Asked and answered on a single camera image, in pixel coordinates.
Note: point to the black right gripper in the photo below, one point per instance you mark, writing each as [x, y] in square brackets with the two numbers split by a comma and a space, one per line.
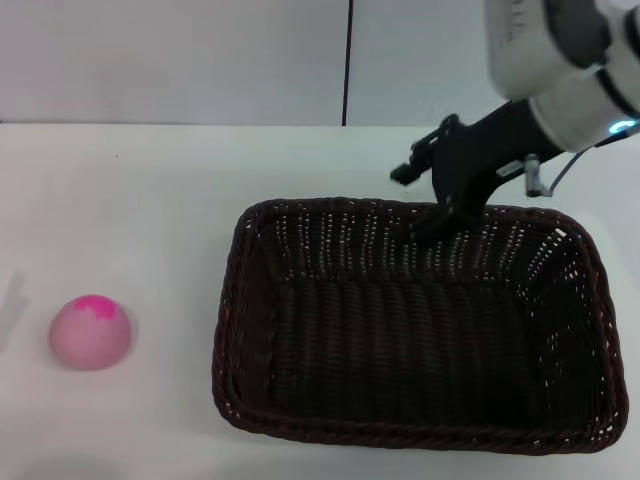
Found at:
[510, 135]

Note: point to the dark brown woven basket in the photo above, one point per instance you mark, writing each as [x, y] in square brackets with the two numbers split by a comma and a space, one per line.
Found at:
[400, 340]

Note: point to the pink peach toy ball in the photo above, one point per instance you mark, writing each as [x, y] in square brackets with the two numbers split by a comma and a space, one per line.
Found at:
[90, 340]

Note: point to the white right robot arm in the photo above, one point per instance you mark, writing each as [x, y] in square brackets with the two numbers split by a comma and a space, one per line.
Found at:
[525, 50]

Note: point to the black vertical wall strip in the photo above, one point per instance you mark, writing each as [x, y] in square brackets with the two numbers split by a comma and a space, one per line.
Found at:
[347, 60]

